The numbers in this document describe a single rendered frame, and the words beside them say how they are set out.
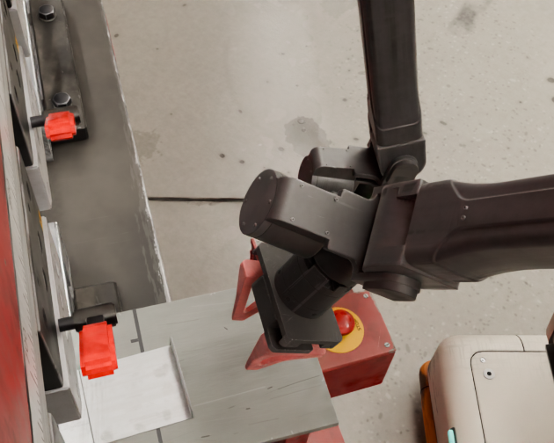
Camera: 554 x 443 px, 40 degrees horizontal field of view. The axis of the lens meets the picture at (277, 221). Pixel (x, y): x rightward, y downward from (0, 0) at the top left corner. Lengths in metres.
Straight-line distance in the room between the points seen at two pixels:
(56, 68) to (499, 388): 1.08
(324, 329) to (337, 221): 0.14
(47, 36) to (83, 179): 0.28
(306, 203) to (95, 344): 0.19
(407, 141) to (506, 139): 1.58
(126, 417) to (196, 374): 0.08
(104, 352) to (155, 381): 0.33
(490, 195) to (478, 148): 1.94
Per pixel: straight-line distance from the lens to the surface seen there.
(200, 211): 2.16
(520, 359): 1.75
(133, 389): 0.83
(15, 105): 0.62
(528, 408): 1.71
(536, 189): 0.48
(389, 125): 0.90
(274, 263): 0.71
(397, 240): 0.57
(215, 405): 0.82
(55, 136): 0.61
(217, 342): 0.85
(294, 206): 0.58
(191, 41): 2.63
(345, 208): 0.60
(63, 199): 1.12
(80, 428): 0.82
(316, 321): 0.70
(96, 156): 1.16
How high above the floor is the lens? 1.76
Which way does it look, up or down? 55 degrees down
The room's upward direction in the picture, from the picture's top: 6 degrees clockwise
